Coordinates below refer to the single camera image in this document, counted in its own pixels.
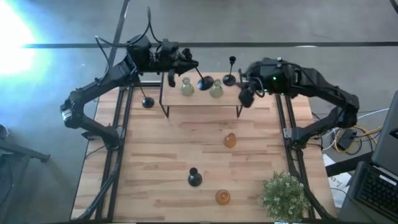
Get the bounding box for amber ribbed glass candle holder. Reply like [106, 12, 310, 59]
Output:
[215, 189, 231, 206]
[223, 133, 237, 149]

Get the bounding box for black stand leg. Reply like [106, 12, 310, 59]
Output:
[325, 151, 374, 177]

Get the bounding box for dark grey side table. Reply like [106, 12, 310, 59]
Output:
[337, 160, 398, 224]

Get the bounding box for black power adapter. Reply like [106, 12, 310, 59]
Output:
[338, 129, 358, 152]

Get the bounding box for dark chair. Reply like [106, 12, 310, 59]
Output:
[0, 124, 51, 163]

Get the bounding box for white paper sheet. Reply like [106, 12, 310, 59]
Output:
[322, 154, 353, 208]

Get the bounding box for wooden shelf riser black legs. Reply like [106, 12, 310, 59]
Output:
[159, 68, 246, 119]

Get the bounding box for yellow floor cable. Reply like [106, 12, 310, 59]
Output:
[334, 124, 384, 154]

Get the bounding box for green artificial plant white flowers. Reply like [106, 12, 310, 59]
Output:
[260, 170, 310, 222]

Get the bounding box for dark grey laptop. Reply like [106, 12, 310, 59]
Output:
[356, 90, 398, 220]

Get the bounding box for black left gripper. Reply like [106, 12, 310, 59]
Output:
[157, 39, 199, 88]

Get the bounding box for clear ribbed glass candle holder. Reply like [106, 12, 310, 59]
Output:
[180, 77, 195, 97]
[209, 78, 224, 100]

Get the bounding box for black metal table frame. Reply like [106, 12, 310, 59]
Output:
[77, 81, 335, 222]

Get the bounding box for white floor cable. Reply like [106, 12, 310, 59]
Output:
[320, 108, 390, 147]

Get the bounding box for tall black metal candlestick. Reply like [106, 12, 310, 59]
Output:
[194, 67, 215, 91]
[187, 167, 203, 188]
[139, 85, 155, 109]
[222, 55, 237, 87]

